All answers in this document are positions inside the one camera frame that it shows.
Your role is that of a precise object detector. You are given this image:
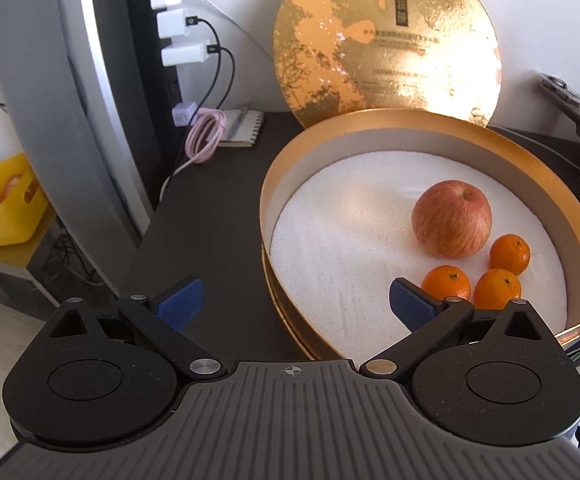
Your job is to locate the tangerine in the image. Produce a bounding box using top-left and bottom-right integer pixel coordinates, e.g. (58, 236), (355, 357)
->
(472, 269), (521, 310)
(420, 264), (471, 300)
(488, 234), (531, 275)

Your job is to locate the red apple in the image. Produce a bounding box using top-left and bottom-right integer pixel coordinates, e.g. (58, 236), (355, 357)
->
(410, 180), (493, 259)

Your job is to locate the white foam liner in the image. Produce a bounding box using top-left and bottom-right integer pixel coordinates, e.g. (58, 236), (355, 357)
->
(270, 151), (567, 364)

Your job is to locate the round gold box base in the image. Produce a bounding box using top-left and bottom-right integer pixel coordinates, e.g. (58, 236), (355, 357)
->
(259, 110), (580, 360)

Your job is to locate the yellow plastic basket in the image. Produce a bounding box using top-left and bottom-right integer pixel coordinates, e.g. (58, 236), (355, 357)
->
(0, 154), (49, 247)

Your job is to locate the purple charger plug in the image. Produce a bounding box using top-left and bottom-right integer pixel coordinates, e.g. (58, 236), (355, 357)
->
(171, 101), (198, 128)

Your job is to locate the spiral notepad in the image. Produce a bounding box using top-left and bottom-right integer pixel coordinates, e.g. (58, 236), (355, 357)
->
(219, 107), (265, 148)

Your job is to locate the black power strip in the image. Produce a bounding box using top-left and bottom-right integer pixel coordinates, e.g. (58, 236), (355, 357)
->
(126, 0), (180, 181)

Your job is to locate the bottom white charger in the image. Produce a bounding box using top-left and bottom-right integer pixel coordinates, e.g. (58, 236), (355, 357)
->
(161, 40), (219, 67)

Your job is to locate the round gold box lid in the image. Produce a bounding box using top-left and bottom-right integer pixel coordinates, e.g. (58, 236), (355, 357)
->
(273, 0), (503, 127)

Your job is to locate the middle white charger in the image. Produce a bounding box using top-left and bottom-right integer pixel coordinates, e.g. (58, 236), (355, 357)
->
(156, 8), (199, 39)

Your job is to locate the pink coiled cable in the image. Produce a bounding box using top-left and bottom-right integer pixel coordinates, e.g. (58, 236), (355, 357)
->
(158, 107), (228, 206)

